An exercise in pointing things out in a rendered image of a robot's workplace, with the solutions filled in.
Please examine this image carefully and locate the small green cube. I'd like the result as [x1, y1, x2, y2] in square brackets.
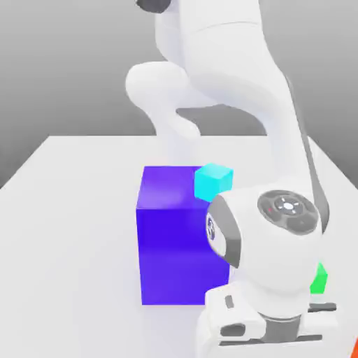
[309, 262, 329, 295]

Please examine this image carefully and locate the small cyan cube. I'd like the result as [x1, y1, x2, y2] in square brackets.
[193, 163, 234, 203]

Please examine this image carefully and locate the large blue box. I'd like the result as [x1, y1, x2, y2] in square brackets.
[136, 165, 232, 306]

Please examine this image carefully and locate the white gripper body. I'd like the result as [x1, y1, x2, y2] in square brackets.
[194, 309, 325, 358]

